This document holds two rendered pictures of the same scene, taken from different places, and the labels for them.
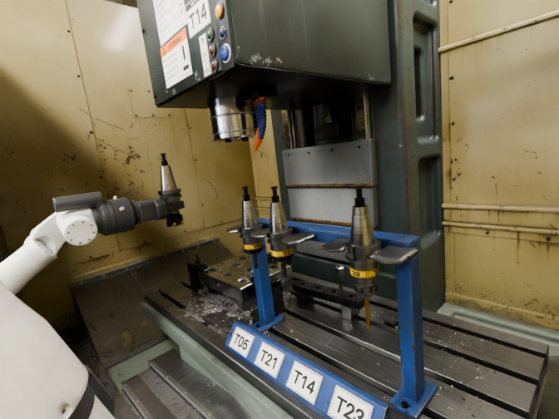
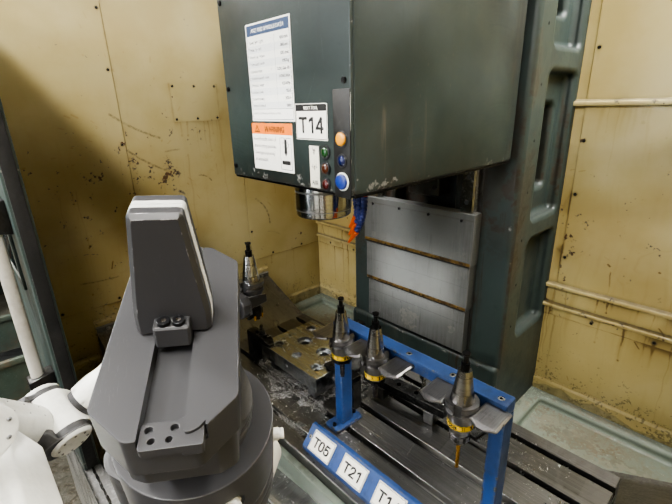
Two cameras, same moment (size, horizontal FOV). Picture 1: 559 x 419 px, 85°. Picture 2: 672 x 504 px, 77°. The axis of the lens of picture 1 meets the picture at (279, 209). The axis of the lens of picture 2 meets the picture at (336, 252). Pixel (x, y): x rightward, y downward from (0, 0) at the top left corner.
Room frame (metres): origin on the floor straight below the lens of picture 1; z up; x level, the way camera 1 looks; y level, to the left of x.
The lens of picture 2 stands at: (-0.13, 0.10, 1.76)
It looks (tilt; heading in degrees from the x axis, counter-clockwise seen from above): 19 degrees down; 359
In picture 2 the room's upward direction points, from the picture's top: 2 degrees counter-clockwise
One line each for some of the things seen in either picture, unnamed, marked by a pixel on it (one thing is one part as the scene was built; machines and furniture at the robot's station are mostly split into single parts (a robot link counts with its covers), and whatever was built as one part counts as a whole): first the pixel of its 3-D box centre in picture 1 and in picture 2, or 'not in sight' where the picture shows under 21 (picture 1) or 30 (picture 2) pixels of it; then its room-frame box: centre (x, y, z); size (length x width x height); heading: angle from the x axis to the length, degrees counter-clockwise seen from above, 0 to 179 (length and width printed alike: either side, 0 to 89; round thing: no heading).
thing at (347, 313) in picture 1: (326, 298); (407, 397); (0.89, -0.11, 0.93); 0.26 x 0.05 x 0.06; 47
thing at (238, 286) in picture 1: (244, 273); (314, 352); (1.10, 0.16, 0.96); 0.29 x 0.23 x 0.05; 42
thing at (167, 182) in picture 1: (167, 177); (249, 268); (0.87, 0.31, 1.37); 0.04 x 0.04 x 0.07
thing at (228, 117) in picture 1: (234, 120); (323, 192); (1.04, 0.11, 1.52); 0.16 x 0.16 x 0.12
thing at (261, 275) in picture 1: (261, 278); (343, 377); (0.84, 0.07, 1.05); 0.10 x 0.05 x 0.30; 132
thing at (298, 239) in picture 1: (296, 239); (394, 368); (0.64, -0.03, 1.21); 0.07 x 0.05 x 0.01; 132
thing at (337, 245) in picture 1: (338, 245); (437, 391); (0.56, -0.10, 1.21); 0.07 x 0.05 x 0.01; 132
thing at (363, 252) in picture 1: (363, 249); (461, 404); (0.52, -0.14, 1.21); 0.06 x 0.06 x 0.03
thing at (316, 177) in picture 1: (328, 203); (414, 270); (1.33, -0.22, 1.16); 0.48 x 0.05 x 0.51; 42
